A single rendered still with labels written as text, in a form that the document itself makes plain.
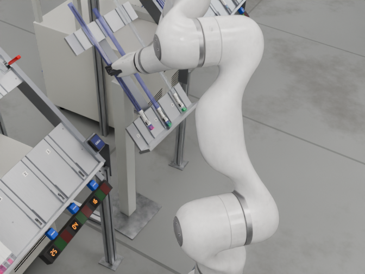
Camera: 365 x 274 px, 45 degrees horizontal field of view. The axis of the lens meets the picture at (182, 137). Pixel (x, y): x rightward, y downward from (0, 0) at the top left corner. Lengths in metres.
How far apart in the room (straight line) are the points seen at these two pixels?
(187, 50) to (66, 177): 0.77
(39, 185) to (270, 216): 0.77
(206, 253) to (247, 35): 0.46
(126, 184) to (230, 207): 1.20
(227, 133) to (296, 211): 1.59
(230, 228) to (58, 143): 0.77
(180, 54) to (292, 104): 2.28
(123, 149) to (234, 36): 1.14
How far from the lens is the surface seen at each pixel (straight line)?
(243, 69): 0.91
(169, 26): 0.88
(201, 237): 0.93
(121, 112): 1.79
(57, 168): 1.49
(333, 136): 2.95
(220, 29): 0.90
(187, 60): 0.88
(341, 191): 2.64
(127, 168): 2.02
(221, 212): 0.94
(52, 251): 1.45
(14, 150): 1.82
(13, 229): 1.40
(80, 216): 1.50
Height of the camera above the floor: 1.86
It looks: 44 degrees down
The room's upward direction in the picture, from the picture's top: 5 degrees clockwise
